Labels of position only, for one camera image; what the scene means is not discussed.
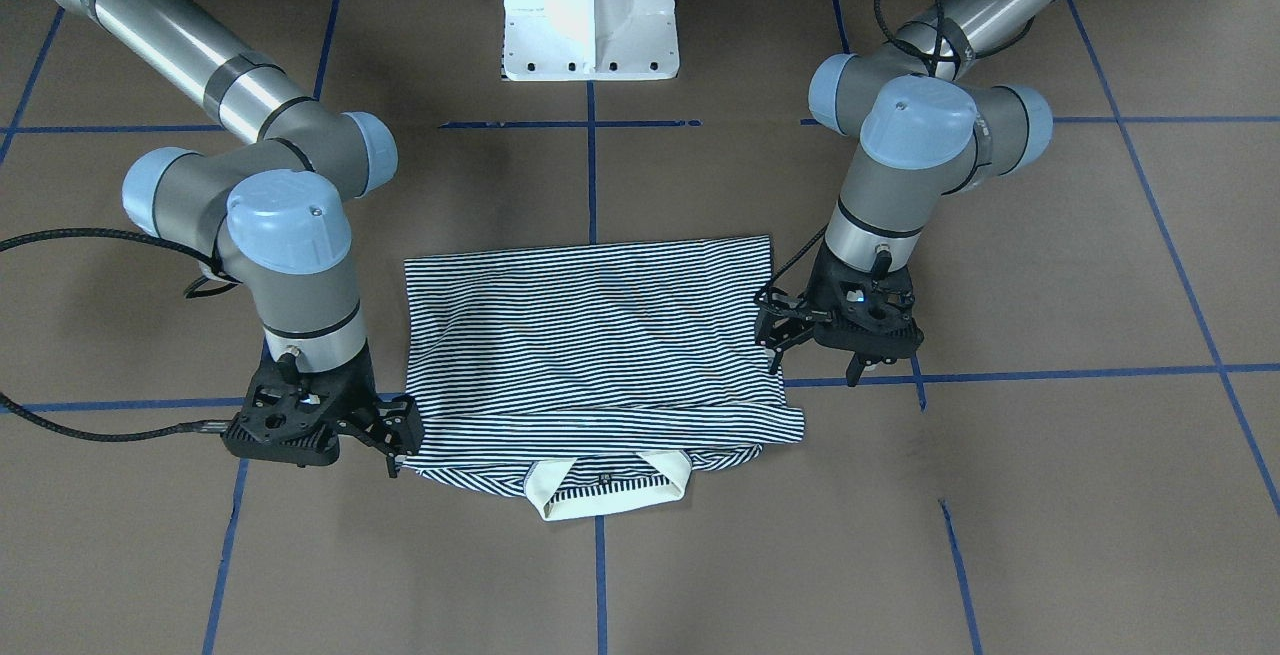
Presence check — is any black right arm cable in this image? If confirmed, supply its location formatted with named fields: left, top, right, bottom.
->
left=0, top=226, right=241, bottom=443

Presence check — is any white camera stand post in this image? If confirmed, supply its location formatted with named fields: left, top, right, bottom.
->
left=500, top=0, right=681, bottom=82

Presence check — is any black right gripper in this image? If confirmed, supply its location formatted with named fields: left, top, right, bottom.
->
left=220, top=345, right=424, bottom=478

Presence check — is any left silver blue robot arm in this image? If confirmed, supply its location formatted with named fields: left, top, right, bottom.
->
left=755, top=0, right=1059, bottom=386

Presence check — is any striped polo shirt white collar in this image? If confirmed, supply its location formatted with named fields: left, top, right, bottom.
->
left=403, top=235, right=806, bottom=519

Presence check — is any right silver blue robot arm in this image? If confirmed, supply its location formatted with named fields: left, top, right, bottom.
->
left=3, top=0, right=422, bottom=477

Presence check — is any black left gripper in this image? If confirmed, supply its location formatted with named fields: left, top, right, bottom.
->
left=754, top=235, right=924, bottom=389

